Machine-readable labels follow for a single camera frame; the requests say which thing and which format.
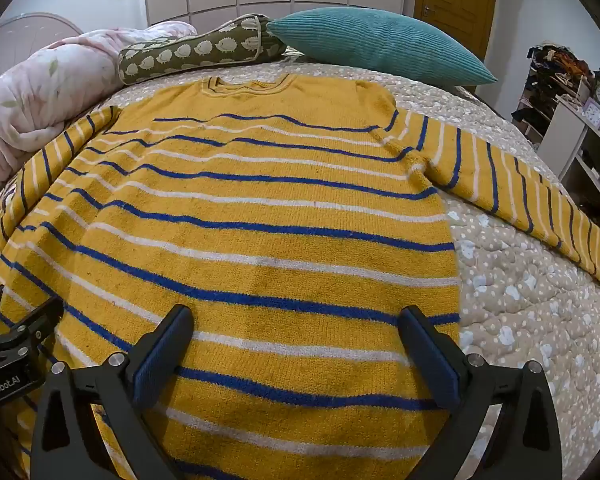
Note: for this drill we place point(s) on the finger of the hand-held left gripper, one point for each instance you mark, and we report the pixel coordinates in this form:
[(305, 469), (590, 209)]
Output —
[(30, 317)]

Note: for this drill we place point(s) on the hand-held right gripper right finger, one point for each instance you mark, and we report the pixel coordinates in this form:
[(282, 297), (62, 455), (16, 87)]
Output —
[(430, 360)]

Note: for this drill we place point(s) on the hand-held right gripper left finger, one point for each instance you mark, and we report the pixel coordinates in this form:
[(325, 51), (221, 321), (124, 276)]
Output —
[(161, 357)]

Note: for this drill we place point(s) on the yellow striped sweater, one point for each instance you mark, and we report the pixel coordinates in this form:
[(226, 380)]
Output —
[(280, 240)]

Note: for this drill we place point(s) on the pile of clothes on rack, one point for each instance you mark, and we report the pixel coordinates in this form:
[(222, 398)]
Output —
[(550, 77)]

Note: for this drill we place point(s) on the beige dotted bedspread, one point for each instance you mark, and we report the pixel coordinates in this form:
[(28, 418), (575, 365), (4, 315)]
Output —
[(515, 310)]

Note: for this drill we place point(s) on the pink floral duvet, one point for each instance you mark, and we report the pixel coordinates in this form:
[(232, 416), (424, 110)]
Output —
[(45, 90)]

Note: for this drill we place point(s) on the white shelf unit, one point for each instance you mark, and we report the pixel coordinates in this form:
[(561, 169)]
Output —
[(565, 135)]

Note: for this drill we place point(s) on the pink rounded headboard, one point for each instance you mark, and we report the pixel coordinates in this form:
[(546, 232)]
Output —
[(30, 30)]

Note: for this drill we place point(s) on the small purple clock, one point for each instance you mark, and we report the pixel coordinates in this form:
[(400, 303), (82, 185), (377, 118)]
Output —
[(594, 112)]

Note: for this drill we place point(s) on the green hedgehog print pillow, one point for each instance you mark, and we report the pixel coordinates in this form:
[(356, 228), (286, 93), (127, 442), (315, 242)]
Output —
[(195, 52)]

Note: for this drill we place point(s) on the wooden door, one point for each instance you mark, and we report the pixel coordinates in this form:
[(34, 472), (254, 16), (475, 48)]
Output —
[(455, 0)]

